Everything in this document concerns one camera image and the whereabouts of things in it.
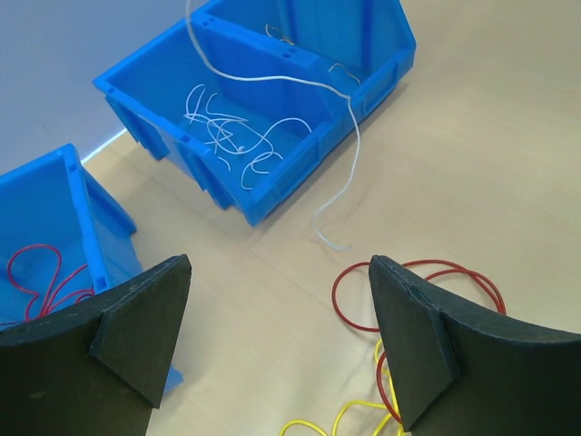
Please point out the middle blue bin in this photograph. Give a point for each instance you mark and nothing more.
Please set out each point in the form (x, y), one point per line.
(240, 120)

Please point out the small blue bin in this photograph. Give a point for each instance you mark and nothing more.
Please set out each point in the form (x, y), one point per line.
(64, 239)

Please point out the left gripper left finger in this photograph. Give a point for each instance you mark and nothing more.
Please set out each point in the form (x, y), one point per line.
(98, 367)

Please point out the right blue bin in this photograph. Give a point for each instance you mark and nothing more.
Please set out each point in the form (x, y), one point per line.
(365, 47)

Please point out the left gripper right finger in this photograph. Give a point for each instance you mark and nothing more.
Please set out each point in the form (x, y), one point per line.
(459, 368)

